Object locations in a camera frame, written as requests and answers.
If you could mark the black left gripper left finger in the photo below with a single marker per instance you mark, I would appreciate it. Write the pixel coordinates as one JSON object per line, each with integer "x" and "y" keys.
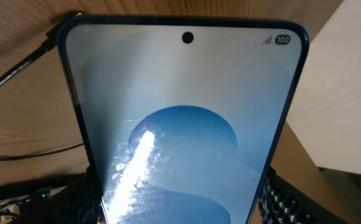
{"x": 79, "y": 202}

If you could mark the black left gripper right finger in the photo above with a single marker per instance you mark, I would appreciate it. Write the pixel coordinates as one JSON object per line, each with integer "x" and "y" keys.
{"x": 281, "y": 203}

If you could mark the blue Galaxy smartphone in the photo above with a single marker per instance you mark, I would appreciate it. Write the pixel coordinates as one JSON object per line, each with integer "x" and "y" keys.
{"x": 180, "y": 116}

